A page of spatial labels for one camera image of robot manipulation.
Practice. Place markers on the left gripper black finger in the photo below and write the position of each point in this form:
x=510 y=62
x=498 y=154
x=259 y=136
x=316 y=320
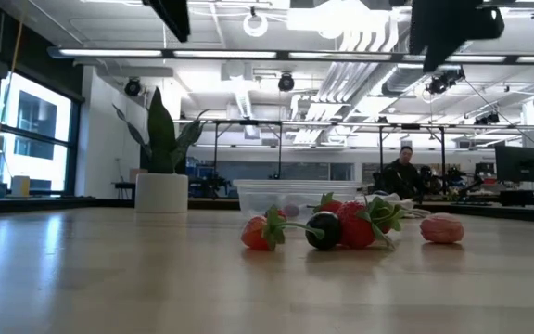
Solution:
x=172 y=18

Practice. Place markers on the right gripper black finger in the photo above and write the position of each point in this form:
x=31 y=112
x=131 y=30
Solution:
x=434 y=58

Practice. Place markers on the pink walnut-shaped item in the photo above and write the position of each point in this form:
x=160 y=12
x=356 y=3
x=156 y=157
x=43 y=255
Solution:
x=441 y=228

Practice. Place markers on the red strawberry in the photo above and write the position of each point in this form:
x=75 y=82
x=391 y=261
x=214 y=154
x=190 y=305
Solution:
x=280 y=214
x=332 y=205

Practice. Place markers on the large strawberry with big leaves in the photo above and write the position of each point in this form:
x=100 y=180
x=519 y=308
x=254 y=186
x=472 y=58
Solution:
x=355 y=229

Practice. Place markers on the black cherry with green stem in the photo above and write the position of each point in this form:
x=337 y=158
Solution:
x=325 y=232

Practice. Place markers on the small strawberry with long stem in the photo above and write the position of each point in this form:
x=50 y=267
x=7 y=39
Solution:
x=253 y=234

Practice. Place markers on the clear plastic tupperware container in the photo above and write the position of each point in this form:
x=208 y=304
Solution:
x=267 y=197

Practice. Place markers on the long ceiling light bar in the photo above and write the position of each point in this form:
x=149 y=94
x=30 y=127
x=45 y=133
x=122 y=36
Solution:
x=225 y=54

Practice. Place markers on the round black ceiling spotlight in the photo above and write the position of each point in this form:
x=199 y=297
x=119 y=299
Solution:
x=133 y=87
x=286 y=82

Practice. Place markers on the green snake plant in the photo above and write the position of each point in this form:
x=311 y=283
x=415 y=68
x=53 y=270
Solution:
x=161 y=139

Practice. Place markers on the person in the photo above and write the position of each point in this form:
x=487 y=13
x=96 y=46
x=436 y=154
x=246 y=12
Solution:
x=402 y=178

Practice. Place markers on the black computer monitor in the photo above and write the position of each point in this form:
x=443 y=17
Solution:
x=520 y=163

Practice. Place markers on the white round plant pot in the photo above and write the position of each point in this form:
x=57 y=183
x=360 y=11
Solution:
x=161 y=193

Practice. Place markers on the small purple round item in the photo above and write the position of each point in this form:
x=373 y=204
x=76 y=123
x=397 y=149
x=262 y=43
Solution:
x=291 y=210

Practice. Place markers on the white cylindrical cup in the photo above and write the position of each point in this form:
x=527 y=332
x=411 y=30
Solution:
x=20 y=185

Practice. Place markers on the black ceiling camera cluster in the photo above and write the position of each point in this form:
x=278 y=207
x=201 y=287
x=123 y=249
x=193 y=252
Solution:
x=443 y=82

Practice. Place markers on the black metal workstation frame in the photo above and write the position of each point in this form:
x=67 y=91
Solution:
x=247 y=123
x=410 y=126

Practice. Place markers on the black window frame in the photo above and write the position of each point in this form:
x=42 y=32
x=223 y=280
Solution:
x=74 y=139

